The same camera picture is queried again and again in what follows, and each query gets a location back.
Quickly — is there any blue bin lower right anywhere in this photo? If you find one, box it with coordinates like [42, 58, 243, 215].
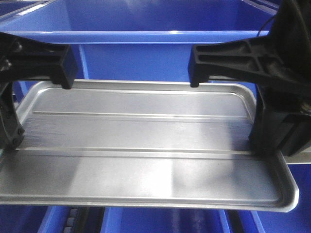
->
[239, 164, 311, 233]

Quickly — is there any lower roller track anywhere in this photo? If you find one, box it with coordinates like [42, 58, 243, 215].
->
[63, 207, 80, 233]

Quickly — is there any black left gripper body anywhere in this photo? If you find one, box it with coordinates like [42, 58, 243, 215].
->
[0, 33, 78, 89]

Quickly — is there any blue bin lower middle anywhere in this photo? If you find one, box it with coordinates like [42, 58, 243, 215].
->
[101, 207, 231, 233]

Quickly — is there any lower steel rack bar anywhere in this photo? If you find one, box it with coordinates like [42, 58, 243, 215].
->
[285, 149, 311, 165]

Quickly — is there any large blue target box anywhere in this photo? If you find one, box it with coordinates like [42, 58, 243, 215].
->
[0, 0, 281, 82]

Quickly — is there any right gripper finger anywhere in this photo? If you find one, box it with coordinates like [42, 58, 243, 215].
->
[249, 87, 311, 156]

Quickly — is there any blue bin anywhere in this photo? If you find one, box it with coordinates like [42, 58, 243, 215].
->
[0, 205, 70, 233]
[239, 164, 311, 233]
[101, 207, 231, 233]

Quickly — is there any blue bin lower left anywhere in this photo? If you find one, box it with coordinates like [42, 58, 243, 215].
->
[0, 205, 70, 233]

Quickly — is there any small silver tray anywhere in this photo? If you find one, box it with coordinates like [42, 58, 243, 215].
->
[0, 80, 299, 212]

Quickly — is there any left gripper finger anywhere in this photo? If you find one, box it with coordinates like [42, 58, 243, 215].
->
[0, 82, 24, 150]

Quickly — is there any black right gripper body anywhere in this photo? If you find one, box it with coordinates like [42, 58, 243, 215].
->
[188, 0, 311, 100]

